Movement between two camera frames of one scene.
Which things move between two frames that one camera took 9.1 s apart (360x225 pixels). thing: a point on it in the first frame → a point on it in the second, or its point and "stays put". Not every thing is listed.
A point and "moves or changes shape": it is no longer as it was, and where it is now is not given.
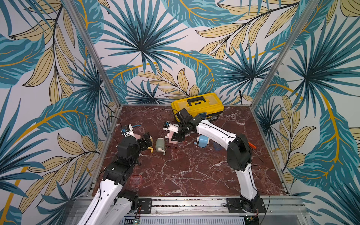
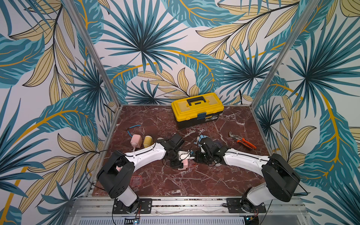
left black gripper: [144, 146] → [176, 165]
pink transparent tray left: [135, 180] stays put
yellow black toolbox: [211, 105] stays put
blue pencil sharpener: [202, 141] stays put
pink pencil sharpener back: [169, 135] moves or changes shape
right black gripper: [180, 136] → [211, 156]
